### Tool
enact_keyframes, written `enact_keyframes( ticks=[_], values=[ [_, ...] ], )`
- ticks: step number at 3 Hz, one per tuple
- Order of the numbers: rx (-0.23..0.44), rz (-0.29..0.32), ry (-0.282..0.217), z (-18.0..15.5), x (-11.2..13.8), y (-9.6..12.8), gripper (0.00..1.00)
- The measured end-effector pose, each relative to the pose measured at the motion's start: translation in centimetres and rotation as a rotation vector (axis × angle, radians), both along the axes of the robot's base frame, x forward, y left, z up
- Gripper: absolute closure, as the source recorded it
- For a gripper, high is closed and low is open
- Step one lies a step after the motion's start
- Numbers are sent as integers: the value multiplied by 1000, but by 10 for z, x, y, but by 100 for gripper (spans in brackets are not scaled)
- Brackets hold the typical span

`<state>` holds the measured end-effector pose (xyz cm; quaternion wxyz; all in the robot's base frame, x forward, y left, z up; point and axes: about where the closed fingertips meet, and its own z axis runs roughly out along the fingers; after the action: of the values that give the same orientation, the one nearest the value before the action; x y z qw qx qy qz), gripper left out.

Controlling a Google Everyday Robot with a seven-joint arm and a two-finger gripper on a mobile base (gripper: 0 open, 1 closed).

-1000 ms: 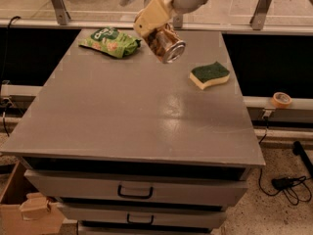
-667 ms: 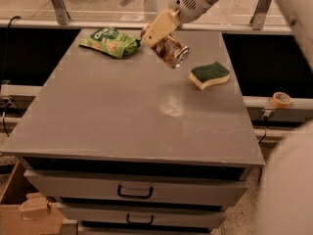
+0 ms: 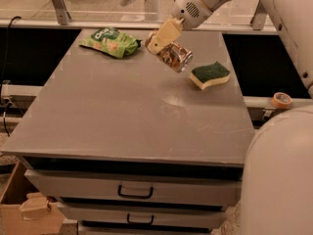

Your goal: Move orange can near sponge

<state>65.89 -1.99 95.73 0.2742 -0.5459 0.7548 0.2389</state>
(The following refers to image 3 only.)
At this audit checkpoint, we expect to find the middle grey drawer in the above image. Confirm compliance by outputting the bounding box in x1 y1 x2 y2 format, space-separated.
58 203 226 229

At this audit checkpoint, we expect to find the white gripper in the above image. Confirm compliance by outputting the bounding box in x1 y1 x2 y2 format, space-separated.
147 0 213 54

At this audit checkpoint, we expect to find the orange soda can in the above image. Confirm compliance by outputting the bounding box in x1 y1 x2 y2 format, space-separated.
153 40 193 72

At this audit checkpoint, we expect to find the cardboard box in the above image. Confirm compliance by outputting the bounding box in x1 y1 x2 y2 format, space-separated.
0 163 65 235

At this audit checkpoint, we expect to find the black cable left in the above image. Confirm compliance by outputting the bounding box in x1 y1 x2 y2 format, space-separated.
0 16 22 138

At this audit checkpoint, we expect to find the right metal bracket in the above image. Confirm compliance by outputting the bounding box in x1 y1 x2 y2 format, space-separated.
250 0 267 30

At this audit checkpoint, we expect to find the grey drawer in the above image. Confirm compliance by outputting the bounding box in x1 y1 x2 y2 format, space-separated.
58 203 226 229
25 169 241 207

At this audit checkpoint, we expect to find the grey drawer cabinet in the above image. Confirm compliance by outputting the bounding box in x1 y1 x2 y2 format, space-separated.
0 28 256 235

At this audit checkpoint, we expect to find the tape roll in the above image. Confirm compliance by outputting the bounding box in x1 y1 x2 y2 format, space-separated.
271 92 292 109

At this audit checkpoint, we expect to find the green and yellow sponge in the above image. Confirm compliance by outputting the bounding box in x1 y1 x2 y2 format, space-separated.
190 62 230 90

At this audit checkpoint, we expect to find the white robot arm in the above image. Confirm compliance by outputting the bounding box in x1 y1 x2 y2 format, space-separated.
148 0 313 235

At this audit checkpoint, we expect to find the left metal bracket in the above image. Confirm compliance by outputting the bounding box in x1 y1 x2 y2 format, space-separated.
52 0 70 25

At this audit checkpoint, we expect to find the top grey drawer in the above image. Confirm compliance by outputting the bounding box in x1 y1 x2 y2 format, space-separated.
25 169 241 207

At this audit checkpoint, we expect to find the green chip bag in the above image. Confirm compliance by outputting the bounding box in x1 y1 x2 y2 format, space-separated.
79 26 141 59

